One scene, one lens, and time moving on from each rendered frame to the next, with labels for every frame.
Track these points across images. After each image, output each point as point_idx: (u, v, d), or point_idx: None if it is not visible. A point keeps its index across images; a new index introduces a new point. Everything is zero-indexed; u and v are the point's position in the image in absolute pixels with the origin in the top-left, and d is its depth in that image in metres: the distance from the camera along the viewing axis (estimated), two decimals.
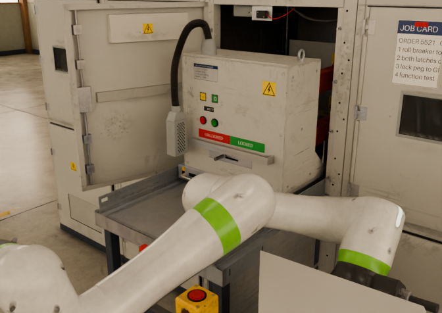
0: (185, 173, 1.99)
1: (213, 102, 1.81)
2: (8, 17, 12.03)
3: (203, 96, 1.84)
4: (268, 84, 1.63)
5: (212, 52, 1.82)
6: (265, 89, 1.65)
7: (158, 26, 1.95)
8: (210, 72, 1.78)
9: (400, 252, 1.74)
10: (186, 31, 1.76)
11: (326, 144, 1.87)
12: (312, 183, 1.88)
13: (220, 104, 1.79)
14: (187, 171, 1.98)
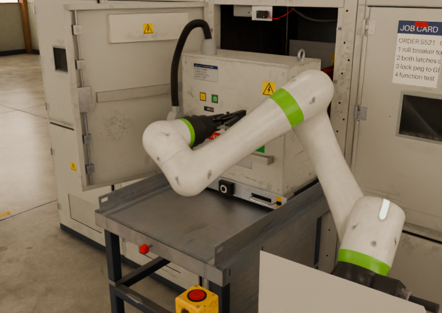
0: None
1: (213, 102, 1.81)
2: (8, 17, 12.03)
3: (203, 96, 1.84)
4: (268, 84, 1.63)
5: (211, 52, 1.82)
6: (265, 89, 1.65)
7: (158, 26, 1.95)
8: (210, 72, 1.79)
9: (400, 252, 1.74)
10: (186, 31, 1.76)
11: None
12: (312, 183, 1.88)
13: (220, 104, 1.79)
14: None
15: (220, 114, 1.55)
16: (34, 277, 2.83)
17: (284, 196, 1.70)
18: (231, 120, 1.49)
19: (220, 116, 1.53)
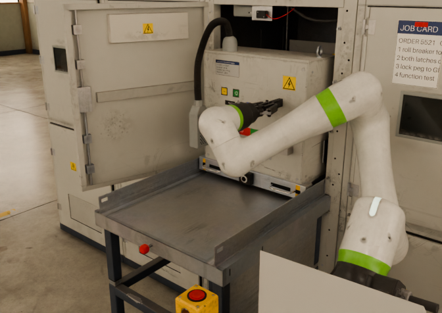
0: (206, 165, 2.09)
1: (234, 96, 1.91)
2: (8, 17, 12.03)
3: (224, 91, 1.94)
4: (288, 79, 1.73)
5: (233, 48, 1.91)
6: (285, 84, 1.74)
7: (158, 26, 1.95)
8: (232, 68, 1.88)
9: None
10: (209, 29, 1.85)
11: (326, 144, 1.87)
12: None
13: (241, 98, 1.89)
14: (208, 162, 2.08)
15: (260, 102, 1.72)
16: (34, 277, 2.83)
17: (302, 185, 1.80)
18: (272, 106, 1.66)
19: (261, 103, 1.70)
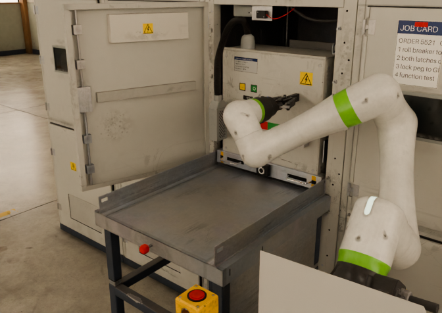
0: (223, 158, 2.18)
1: (252, 91, 2.00)
2: (8, 17, 12.03)
3: (243, 86, 2.03)
4: (305, 74, 1.82)
5: (250, 46, 2.00)
6: (302, 79, 1.83)
7: (158, 26, 1.95)
8: (250, 64, 1.97)
9: None
10: (229, 27, 1.95)
11: (326, 144, 1.87)
12: None
13: (259, 94, 1.98)
14: (225, 155, 2.17)
15: (278, 96, 1.81)
16: (34, 277, 2.83)
17: (318, 176, 1.89)
18: (291, 100, 1.75)
19: (279, 98, 1.80)
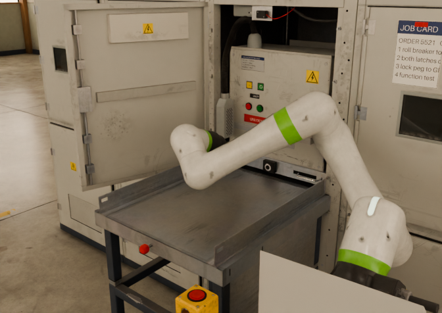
0: None
1: (259, 89, 2.04)
2: (8, 17, 12.03)
3: (249, 84, 2.06)
4: (311, 73, 1.86)
5: (257, 45, 2.04)
6: (308, 77, 1.87)
7: (158, 26, 1.95)
8: (257, 63, 2.01)
9: None
10: (236, 26, 1.98)
11: None
12: None
13: (266, 92, 2.02)
14: None
15: None
16: (34, 277, 2.83)
17: (324, 172, 1.92)
18: None
19: None
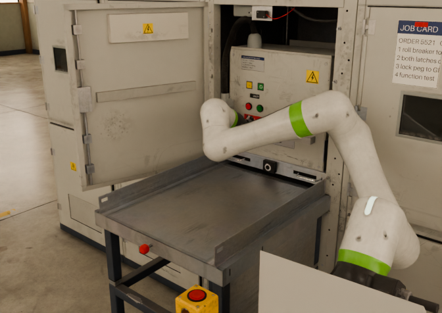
0: None
1: (259, 89, 2.04)
2: (8, 17, 12.03)
3: (249, 84, 2.06)
4: (311, 73, 1.86)
5: (257, 45, 2.04)
6: (308, 77, 1.87)
7: (158, 26, 1.95)
8: (257, 63, 2.01)
9: None
10: (236, 26, 1.98)
11: (326, 144, 1.87)
12: None
13: (266, 92, 2.02)
14: None
15: None
16: (34, 277, 2.83)
17: (324, 172, 1.92)
18: None
19: None
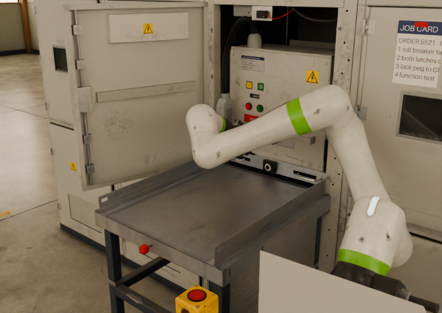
0: None
1: (259, 89, 2.04)
2: (8, 17, 12.03)
3: (249, 84, 2.06)
4: (311, 73, 1.86)
5: (257, 45, 2.04)
6: (308, 77, 1.87)
7: (158, 26, 1.95)
8: (257, 63, 2.01)
9: None
10: (236, 26, 1.98)
11: (326, 144, 1.87)
12: None
13: (266, 92, 2.02)
14: None
15: None
16: (34, 277, 2.83)
17: (324, 172, 1.92)
18: None
19: None
